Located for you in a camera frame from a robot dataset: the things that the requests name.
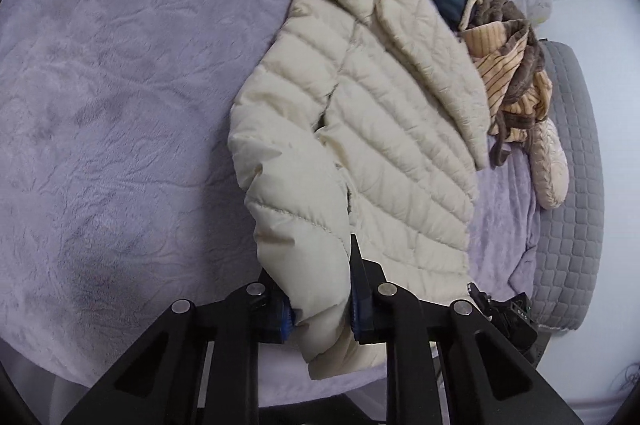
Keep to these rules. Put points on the grey quilted headboard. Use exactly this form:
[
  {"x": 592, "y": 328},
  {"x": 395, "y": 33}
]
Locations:
[{"x": 575, "y": 205}]

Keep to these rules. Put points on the brown striped fleece robe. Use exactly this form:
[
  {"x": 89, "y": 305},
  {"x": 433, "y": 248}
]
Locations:
[{"x": 500, "y": 55}]

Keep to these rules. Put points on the cream round cushion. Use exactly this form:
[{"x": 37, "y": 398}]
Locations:
[{"x": 547, "y": 165}]

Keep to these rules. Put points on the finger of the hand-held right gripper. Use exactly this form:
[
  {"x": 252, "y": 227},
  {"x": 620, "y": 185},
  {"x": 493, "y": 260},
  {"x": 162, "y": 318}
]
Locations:
[{"x": 479, "y": 296}]

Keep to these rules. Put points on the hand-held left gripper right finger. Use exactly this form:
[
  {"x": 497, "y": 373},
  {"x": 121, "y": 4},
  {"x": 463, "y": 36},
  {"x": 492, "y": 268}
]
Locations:
[{"x": 356, "y": 320}]

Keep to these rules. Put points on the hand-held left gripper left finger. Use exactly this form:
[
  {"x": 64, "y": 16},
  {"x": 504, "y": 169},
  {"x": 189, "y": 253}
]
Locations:
[{"x": 280, "y": 320}]

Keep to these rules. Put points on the purple plush blanket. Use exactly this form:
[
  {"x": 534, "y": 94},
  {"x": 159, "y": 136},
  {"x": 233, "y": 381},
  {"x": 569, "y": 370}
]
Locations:
[{"x": 125, "y": 105}]

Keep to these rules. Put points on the cream quilted puffer jacket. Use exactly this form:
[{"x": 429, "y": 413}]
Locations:
[{"x": 390, "y": 130}]

